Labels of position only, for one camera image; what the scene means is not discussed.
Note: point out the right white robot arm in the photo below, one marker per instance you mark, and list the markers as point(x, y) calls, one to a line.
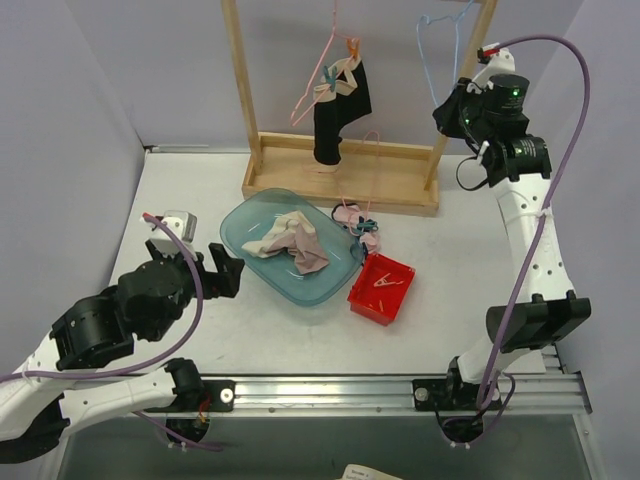
point(543, 307)

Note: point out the pink wire hanger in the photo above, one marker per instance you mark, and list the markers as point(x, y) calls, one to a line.
point(332, 169)
point(297, 115)

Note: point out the paper sheet bottom edge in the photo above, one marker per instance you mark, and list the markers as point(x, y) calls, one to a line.
point(361, 472)

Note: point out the wooden clothes rack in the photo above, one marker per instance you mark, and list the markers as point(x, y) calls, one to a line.
point(407, 180)

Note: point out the aluminium mounting rail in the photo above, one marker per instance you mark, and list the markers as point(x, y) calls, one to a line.
point(391, 395)

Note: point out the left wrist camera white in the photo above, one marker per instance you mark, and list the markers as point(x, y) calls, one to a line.
point(181, 224)

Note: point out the teal clothespin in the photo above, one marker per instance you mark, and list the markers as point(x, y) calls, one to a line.
point(330, 75)
point(366, 226)

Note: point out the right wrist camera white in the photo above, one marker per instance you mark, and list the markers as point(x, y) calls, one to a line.
point(494, 60)

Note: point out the black underwear beige waistband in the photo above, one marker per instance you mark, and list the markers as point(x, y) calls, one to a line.
point(334, 110)

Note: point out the orange clothespin on black underwear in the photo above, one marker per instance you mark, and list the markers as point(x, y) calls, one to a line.
point(353, 47)

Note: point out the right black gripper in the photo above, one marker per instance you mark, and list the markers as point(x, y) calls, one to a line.
point(448, 117)

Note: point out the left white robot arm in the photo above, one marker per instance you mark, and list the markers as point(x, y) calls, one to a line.
point(39, 403)

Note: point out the red plastic bin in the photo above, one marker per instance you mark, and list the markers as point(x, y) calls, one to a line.
point(363, 297)

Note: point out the blue wire hanger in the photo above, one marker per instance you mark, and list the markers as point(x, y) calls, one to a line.
point(422, 24)

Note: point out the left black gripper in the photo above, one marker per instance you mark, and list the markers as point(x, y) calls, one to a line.
point(201, 273)

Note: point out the pink underwear navy trim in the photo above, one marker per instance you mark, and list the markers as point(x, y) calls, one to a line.
point(347, 216)

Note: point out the beige pink underwear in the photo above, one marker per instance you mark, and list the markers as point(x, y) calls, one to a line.
point(296, 235)

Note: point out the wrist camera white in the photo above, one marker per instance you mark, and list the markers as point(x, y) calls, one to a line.
point(494, 60)
point(181, 224)

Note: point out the teal plastic basin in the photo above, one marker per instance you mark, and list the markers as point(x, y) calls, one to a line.
point(254, 218)

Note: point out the teal clothespin on black underwear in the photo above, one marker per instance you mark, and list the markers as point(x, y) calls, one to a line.
point(330, 75)

